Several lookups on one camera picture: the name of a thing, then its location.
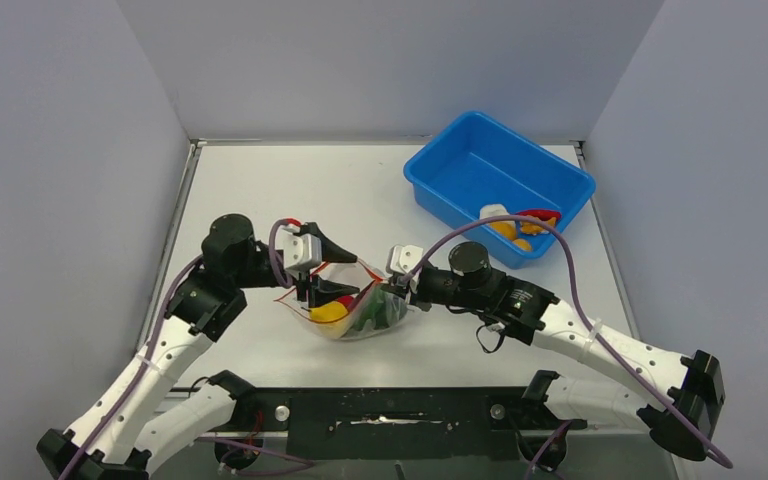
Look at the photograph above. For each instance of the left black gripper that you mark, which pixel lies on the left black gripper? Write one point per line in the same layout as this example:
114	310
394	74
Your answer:
319	290

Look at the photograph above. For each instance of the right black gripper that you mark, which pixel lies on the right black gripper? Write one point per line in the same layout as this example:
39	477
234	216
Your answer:
415	297

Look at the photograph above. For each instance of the yellow toy pepper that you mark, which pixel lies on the yellow toy pepper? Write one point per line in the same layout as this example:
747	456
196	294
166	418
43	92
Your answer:
330	313

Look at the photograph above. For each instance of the clear zip top bag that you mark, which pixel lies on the clear zip top bag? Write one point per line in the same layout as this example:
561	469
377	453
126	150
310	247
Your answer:
358	274

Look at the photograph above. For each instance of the green toy cucumber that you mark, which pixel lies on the green toy cucumber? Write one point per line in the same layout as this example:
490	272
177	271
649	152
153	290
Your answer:
381	311

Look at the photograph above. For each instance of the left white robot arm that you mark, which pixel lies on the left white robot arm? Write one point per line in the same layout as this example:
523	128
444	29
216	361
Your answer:
121	436

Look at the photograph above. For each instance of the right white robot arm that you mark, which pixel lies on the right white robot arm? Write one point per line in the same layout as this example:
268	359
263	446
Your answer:
675	398

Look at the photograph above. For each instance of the small orange toy fruit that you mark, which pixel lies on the small orange toy fruit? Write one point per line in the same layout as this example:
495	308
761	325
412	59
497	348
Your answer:
522	244

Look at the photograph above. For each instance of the orange fried toy piece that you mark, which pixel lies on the orange fried toy piece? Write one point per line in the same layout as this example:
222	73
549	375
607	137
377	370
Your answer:
531	229

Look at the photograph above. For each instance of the blue plastic bin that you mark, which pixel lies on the blue plastic bin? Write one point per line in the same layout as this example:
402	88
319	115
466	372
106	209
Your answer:
476	161

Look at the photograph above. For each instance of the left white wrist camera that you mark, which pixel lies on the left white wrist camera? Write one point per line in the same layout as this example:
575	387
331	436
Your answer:
301	253

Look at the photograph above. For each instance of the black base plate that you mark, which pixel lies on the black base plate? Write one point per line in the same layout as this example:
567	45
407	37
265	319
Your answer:
394	423

